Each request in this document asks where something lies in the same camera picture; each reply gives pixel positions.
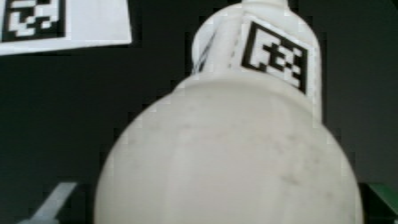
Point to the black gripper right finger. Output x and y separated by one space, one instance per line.
380 203

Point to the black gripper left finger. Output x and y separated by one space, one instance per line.
53 206

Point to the white lamp bulb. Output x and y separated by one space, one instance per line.
227 158

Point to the white lamp base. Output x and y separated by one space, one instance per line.
49 25

